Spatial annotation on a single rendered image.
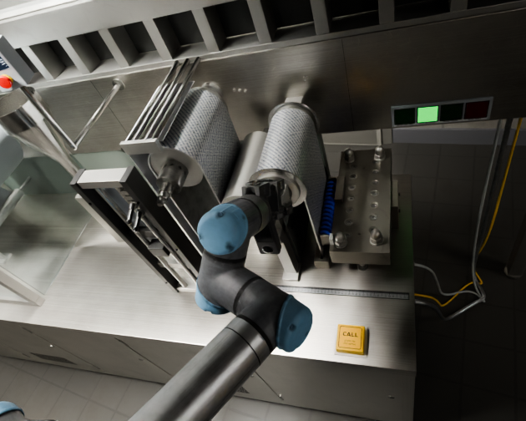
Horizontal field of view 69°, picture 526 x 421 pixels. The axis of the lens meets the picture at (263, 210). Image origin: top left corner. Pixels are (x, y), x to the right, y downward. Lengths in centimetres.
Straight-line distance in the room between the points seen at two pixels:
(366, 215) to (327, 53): 45
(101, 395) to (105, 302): 109
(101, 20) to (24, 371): 223
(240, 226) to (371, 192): 66
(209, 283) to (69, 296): 100
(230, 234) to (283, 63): 64
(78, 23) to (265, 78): 55
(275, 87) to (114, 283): 88
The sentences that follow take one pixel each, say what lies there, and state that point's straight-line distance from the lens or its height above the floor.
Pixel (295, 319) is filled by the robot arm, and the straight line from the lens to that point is 57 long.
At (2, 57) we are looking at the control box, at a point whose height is 168.
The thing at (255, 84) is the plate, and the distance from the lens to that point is 117.
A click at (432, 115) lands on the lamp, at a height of 118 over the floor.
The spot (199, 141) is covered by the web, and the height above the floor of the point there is 137.
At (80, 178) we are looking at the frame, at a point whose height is 144.
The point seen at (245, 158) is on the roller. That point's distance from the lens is 110.
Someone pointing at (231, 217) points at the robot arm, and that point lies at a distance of 59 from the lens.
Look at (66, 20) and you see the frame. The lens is 132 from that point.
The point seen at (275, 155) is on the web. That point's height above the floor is 131.
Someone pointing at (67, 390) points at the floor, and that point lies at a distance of 265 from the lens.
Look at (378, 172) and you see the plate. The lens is 124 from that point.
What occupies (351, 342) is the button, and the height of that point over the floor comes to 92.
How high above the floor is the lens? 193
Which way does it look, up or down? 47 degrees down
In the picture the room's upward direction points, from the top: 24 degrees counter-clockwise
